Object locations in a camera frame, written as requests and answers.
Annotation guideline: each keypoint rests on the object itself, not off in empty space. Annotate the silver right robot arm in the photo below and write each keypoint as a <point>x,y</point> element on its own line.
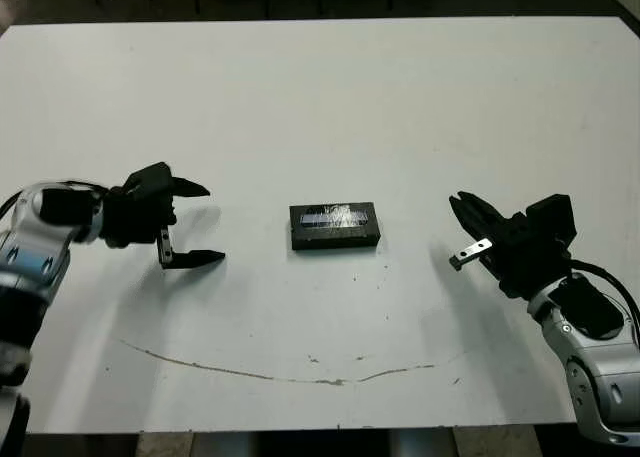
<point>590,357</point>

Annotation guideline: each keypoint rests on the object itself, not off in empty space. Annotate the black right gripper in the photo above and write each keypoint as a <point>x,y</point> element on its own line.
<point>530,262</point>

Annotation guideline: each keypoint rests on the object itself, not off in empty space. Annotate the black box lid silver print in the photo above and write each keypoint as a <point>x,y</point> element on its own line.
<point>335,227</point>

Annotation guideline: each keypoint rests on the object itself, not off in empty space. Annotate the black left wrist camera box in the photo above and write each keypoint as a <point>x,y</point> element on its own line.
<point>147,177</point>

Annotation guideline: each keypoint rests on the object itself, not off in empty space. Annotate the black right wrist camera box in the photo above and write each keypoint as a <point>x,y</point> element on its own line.
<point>550,217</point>

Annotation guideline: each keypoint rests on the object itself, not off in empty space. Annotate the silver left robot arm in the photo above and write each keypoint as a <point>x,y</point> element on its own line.
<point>30,257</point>

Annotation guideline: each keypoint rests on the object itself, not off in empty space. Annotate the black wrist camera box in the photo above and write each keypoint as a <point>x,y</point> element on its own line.
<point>147,177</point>
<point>550,217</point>

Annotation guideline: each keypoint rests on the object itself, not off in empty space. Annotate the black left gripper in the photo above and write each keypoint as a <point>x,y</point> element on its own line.
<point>135,217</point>

